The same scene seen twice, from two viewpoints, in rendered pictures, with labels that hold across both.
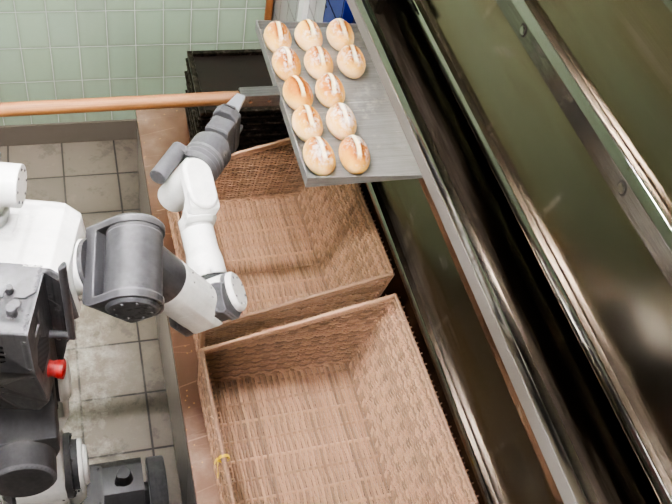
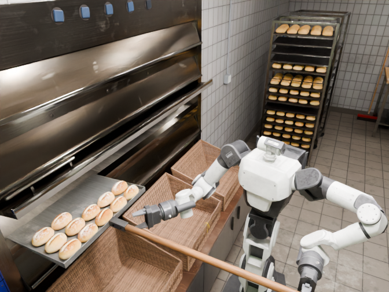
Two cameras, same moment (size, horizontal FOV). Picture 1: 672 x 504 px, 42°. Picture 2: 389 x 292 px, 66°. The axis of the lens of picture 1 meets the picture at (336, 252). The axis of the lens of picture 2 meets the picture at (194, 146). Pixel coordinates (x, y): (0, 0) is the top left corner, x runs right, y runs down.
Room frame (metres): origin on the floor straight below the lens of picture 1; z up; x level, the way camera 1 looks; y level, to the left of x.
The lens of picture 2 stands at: (1.91, 1.25, 2.18)
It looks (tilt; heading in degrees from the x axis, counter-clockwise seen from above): 29 degrees down; 231
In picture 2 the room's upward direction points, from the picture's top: straight up
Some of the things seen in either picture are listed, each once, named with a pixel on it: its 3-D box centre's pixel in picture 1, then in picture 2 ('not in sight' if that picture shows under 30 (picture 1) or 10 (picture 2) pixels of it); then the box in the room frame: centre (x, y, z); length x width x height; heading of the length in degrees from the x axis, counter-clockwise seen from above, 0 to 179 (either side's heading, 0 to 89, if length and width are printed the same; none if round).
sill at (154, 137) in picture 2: not in sight; (133, 153); (1.14, -0.32, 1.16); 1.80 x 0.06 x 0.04; 24
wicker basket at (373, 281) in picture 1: (271, 237); (120, 284); (1.55, 0.18, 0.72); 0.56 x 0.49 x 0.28; 25
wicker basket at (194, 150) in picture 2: not in sight; (210, 172); (0.45, -0.31, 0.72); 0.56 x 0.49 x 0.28; 24
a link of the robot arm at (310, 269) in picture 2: not in sight; (309, 276); (1.11, 0.95, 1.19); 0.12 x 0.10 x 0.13; 23
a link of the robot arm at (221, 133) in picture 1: (215, 143); (158, 214); (1.35, 0.30, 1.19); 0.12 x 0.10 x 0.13; 169
